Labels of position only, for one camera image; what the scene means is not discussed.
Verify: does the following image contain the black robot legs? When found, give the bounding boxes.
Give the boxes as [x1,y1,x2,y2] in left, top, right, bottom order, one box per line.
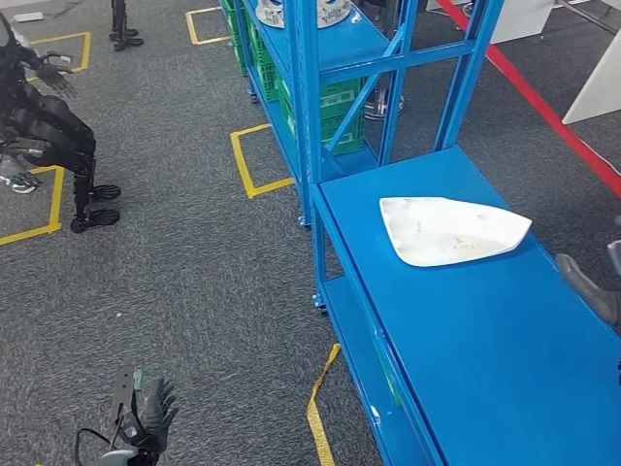
[109,0,145,52]

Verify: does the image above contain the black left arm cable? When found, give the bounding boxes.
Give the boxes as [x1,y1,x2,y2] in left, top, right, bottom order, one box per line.
[74,427,120,466]

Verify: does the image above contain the black humanoid robot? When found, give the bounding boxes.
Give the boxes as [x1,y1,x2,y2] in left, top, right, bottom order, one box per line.
[0,13,122,234]

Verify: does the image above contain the green plastic crate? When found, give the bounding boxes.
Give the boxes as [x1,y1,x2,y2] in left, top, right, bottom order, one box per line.
[286,106,367,157]
[278,76,368,123]
[250,22,281,103]
[372,331,404,410]
[220,0,249,77]

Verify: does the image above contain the low blue metal rack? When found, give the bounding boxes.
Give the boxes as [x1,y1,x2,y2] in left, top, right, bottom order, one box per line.
[309,146,621,466]

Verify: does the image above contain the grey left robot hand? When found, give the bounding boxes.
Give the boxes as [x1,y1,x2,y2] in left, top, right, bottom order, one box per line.
[139,378,180,454]

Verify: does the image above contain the white cabinet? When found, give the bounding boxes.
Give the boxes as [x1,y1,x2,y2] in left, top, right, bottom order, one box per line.
[490,0,557,45]

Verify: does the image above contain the tall blue metal shelf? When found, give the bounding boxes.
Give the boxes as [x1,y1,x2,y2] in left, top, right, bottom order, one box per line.
[220,0,506,227]

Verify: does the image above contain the white curved panel part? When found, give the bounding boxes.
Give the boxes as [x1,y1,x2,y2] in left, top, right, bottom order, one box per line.
[379,195,533,268]

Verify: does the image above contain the red barrier strip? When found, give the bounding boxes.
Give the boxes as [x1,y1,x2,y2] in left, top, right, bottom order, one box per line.
[436,0,621,199]

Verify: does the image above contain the white slanted board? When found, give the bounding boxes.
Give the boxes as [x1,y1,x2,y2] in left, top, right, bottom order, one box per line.
[562,28,621,125]

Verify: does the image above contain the white round cover blue print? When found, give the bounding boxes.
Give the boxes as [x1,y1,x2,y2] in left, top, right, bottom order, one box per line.
[317,0,352,29]
[256,0,287,29]

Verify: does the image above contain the loose yellow tape strip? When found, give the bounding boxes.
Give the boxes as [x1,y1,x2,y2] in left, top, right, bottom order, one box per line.
[306,344,341,466]

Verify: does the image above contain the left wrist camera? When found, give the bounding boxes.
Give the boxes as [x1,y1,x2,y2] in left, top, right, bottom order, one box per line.
[110,367,146,447]

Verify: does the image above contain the chrome round stool base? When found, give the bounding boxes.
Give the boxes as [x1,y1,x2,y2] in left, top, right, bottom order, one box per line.
[363,86,405,121]

